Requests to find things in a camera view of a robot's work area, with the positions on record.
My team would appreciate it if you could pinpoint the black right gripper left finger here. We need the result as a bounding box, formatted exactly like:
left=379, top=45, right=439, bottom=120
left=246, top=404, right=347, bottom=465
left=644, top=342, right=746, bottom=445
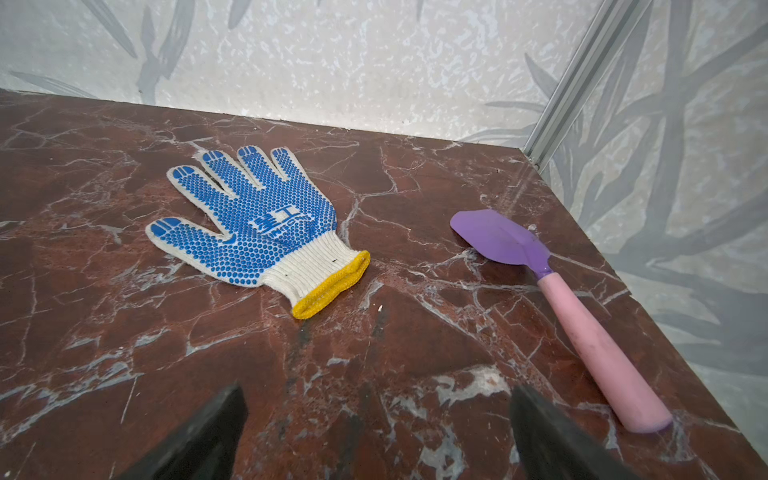
left=119, top=383, right=248, bottom=479

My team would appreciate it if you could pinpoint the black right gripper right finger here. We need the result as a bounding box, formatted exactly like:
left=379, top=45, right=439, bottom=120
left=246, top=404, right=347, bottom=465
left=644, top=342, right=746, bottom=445
left=510, top=385, right=638, bottom=480

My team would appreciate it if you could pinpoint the purple pink silicone spatula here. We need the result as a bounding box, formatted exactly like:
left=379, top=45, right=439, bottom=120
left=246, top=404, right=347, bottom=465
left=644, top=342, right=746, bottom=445
left=450, top=209, right=672, bottom=433

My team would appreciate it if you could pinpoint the blue dotted work glove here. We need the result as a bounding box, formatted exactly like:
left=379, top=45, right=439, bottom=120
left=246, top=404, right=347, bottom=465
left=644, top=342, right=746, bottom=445
left=145, top=145, right=371, bottom=320

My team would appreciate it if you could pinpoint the aluminium frame post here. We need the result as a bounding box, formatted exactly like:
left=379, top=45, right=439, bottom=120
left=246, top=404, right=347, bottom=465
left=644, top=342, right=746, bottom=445
left=523, top=0, right=652, bottom=169

